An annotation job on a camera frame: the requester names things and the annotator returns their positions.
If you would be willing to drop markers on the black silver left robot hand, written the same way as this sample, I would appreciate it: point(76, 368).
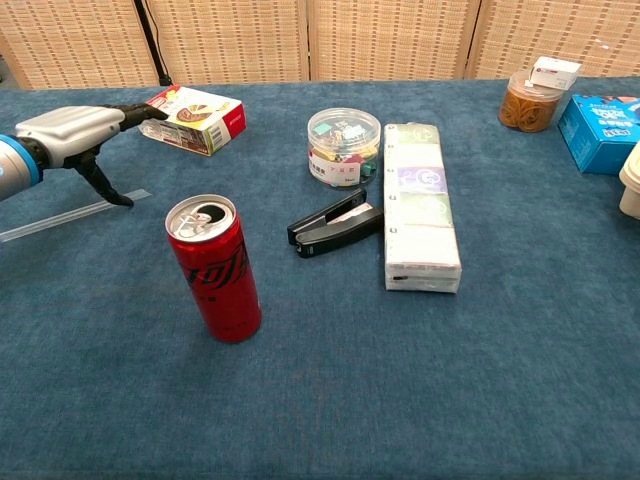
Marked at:
point(70, 132)

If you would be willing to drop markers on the black tripod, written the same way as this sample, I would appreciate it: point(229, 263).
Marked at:
point(152, 45)

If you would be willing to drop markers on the red soda can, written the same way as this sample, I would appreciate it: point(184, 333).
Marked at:
point(225, 290)

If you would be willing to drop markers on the wrapped tissue pack bundle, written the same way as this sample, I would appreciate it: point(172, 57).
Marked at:
point(420, 215)

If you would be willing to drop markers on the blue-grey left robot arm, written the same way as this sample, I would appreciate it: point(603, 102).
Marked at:
point(15, 167)

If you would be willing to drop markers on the black stapler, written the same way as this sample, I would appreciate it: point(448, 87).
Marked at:
point(335, 232)

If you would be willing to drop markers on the blue cookie box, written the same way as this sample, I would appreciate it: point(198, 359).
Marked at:
point(595, 140)

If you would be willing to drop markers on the red white cake box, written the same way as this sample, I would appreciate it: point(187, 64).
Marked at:
point(200, 125)

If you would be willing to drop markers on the clear jar of rubber bands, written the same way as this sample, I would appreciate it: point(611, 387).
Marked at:
point(527, 110)

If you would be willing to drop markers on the bamboo folding screen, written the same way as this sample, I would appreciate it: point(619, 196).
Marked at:
point(390, 40)

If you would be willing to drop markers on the clear plastic straw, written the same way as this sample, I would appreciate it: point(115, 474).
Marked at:
point(60, 217)

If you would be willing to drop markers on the clear jar of binder clips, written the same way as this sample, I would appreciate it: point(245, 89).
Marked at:
point(342, 145)

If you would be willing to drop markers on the small white cardboard box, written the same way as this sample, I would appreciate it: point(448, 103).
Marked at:
point(555, 75)

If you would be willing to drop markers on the beige lidded lunch box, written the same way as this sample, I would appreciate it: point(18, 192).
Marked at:
point(631, 190)

